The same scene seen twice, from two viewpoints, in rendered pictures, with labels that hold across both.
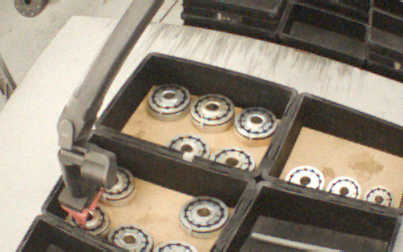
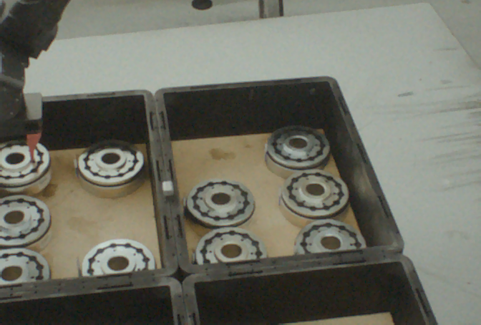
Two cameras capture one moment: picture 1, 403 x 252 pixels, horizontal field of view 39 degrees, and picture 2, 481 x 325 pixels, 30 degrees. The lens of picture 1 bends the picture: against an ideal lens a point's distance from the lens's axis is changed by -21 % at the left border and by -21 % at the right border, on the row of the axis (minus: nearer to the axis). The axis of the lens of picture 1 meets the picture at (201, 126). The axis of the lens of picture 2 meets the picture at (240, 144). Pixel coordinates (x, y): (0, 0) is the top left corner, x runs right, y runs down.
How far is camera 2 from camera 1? 0.97 m
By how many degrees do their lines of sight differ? 40
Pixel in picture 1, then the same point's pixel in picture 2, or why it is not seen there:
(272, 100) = (378, 239)
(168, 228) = (82, 252)
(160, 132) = (245, 171)
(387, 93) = not seen: outside the picture
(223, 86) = (355, 179)
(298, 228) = not seen: outside the picture
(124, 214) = (76, 202)
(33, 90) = (258, 41)
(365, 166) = not seen: outside the picture
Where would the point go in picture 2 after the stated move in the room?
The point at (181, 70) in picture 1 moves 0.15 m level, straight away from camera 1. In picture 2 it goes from (338, 125) to (406, 94)
